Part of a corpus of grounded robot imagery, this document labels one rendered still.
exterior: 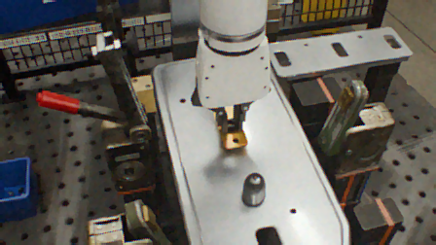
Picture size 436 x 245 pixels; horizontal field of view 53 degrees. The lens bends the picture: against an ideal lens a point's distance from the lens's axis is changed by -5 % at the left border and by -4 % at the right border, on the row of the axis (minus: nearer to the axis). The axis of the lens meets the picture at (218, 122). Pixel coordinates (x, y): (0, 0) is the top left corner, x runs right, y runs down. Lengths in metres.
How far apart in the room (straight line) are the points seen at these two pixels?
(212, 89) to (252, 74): 0.06
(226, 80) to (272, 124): 0.17
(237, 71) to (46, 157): 0.67
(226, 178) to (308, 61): 0.31
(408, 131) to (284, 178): 0.61
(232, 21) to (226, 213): 0.27
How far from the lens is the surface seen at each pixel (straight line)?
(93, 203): 1.04
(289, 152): 0.71
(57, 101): 0.62
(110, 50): 0.56
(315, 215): 0.66
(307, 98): 0.83
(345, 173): 0.80
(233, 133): 0.71
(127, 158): 0.69
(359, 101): 0.67
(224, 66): 0.60
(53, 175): 1.12
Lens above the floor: 1.55
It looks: 48 degrees down
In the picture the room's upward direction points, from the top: straight up
